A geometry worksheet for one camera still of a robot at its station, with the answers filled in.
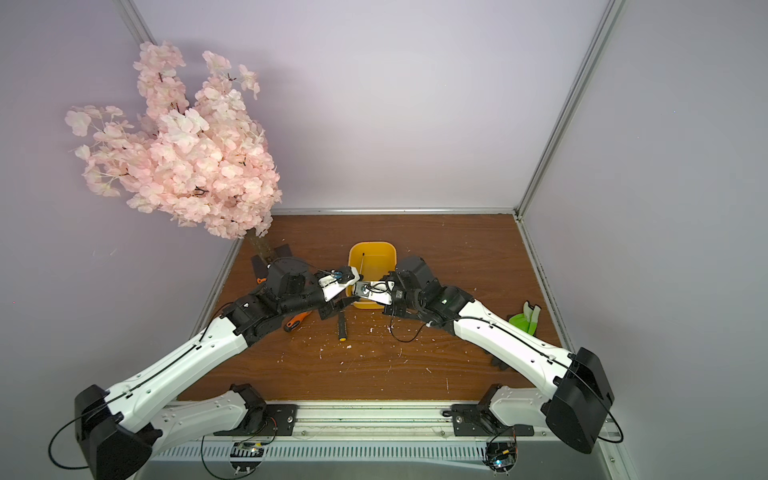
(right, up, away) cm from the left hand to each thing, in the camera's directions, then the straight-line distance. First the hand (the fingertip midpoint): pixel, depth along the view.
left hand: (356, 286), depth 72 cm
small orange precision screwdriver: (-36, -2, +26) cm, 44 cm away
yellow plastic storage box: (+1, +4, +32) cm, 32 cm away
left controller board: (-28, -42, 0) cm, 51 cm away
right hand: (+5, +2, +3) cm, 6 cm away
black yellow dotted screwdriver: (-6, -15, +16) cm, 23 cm away
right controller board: (+35, -41, -2) cm, 53 cm away
